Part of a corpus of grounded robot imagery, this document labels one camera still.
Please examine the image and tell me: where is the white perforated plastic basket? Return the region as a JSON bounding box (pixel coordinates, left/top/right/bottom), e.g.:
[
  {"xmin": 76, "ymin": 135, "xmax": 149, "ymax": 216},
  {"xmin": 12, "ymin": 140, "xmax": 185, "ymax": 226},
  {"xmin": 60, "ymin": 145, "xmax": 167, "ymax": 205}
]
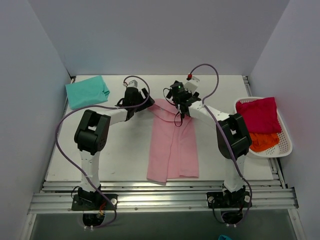
[{"xmin": 234, "ymin": 97, "xmax": 293, "ymax": 159}]

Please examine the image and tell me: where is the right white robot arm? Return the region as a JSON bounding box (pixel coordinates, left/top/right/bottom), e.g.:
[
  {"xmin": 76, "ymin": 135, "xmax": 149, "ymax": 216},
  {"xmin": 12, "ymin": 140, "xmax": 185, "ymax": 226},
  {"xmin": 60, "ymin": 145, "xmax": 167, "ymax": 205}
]
[{"xmin": 166, "ymin": 80, "xmax": 252, "ymax": 207}]

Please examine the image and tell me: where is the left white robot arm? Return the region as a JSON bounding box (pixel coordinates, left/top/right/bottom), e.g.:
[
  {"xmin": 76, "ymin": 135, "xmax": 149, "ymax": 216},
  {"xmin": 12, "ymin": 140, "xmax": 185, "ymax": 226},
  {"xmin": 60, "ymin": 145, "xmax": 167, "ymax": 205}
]
[{"xmin": 74, "ymin": 86, "xmax": 155, "ymax": 210}]

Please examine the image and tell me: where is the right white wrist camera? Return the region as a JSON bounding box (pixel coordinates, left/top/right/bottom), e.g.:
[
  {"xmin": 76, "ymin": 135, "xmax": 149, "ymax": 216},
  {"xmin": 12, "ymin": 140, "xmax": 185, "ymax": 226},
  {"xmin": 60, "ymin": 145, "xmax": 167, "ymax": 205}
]
[{"xmin": 184, "ymin": 76, "xmax": 200, "ymax": 94}]

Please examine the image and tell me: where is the red t-shirt in basket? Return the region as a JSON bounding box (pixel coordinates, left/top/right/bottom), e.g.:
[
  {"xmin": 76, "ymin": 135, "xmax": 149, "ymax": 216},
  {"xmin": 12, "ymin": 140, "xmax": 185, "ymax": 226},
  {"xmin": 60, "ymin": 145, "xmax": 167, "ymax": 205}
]
[{"xmin": 235, "ymin": 97, "xmax": 282, "ymax": 134}]

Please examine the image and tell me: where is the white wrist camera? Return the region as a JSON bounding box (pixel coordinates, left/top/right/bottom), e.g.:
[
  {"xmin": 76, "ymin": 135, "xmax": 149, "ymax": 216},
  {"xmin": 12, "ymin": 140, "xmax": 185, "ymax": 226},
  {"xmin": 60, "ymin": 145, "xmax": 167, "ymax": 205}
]
[
  {"xmin": 123, "ymin": 79, "xmax": 138, "ymax": 89},
  {"xmin": 184, "ymin": 76, "xmax": 200, "ymax": 94}
]

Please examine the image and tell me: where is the pink t-shirt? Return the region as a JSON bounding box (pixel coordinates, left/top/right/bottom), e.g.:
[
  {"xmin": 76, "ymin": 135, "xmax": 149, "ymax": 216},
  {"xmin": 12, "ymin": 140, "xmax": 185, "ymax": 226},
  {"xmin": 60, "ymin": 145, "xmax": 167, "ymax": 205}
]
[{"xmin": 146, "ymin": 98, "xmax": 199, "ymax": 184}]

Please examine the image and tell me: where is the teal object at bottom edge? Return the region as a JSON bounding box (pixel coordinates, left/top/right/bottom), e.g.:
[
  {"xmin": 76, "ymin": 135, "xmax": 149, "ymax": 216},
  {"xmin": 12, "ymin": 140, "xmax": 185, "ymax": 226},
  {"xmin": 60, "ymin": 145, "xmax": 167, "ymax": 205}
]
[{"xmin": 218, "ymin": 234, "xmax": 230, "ymax": 240}]

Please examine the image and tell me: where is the folded teal t-shirt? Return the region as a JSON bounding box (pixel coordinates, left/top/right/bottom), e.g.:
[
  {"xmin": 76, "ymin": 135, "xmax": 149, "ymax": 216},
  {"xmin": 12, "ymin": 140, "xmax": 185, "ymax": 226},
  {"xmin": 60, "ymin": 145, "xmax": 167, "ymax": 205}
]
[{"xmin": 65, "ymin": 75, "xmax": 110, "ymax": 110}]

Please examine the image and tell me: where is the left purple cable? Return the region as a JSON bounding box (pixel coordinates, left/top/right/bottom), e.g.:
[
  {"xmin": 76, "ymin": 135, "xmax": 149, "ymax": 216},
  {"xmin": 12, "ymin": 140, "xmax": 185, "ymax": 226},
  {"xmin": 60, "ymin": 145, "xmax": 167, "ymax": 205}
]
[{"xmin": 54, "ymin": 75, "xmax": 151, "ymax": 229}]

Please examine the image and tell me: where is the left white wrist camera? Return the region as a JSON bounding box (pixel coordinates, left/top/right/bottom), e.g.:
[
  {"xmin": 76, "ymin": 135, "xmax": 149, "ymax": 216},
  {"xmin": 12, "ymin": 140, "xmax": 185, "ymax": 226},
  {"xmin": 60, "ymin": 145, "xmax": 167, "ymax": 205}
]
[{"xmin": 123, "ymin": 79, "xmax": 138, "ymax": 89}]

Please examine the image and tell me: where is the purple cable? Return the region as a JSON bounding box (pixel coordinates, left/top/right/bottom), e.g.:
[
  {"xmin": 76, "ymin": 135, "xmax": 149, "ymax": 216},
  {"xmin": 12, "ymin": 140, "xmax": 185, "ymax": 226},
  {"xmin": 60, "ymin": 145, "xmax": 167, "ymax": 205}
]
[
  {"xmin": 54, "ymin": 75, "xmax": 151, "ymax": 229},
  {"xmin": 187, "ymin": 63, "xmax": 253, "ymax": 226}
]

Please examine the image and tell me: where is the orange t-shirt in basket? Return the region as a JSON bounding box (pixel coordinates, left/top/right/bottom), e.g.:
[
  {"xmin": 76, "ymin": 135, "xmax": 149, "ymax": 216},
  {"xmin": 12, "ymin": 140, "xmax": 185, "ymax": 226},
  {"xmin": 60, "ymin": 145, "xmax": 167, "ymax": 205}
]
[{"xmin": 250, "ymin": 133, "xmax": 280, "ymax": 152}]

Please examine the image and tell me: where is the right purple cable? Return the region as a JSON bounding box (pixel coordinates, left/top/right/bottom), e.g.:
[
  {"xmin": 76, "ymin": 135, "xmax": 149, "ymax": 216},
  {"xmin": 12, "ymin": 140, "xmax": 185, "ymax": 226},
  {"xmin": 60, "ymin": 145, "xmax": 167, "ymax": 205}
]
[{"xmin": 187, "ymin": 63, "xmax": 253, "ymax": 226}]

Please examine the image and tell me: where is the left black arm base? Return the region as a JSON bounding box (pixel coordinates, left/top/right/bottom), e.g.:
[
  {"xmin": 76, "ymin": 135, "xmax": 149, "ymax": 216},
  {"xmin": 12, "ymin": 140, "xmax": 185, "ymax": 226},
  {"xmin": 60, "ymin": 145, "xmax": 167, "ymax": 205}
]
[{"xmin": 70, "ymin": 186, "xmax": 119, "ymax": 230}]

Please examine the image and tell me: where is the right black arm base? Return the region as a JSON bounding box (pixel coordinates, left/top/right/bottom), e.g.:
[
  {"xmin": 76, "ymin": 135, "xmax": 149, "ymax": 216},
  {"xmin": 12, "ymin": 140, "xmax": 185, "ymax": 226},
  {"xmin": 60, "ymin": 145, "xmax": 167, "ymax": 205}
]
[{"xmin": 206, "ymin": 186, "xmax": 252, "ymax": 228}]

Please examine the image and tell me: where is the black loop cable right gripper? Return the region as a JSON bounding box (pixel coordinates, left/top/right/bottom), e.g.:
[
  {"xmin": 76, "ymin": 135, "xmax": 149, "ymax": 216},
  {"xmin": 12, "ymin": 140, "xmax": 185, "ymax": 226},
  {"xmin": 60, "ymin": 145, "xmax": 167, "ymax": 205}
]
[{"xmin": 162, "ymin": 86, "xmax": 186, "ymax": 128}]

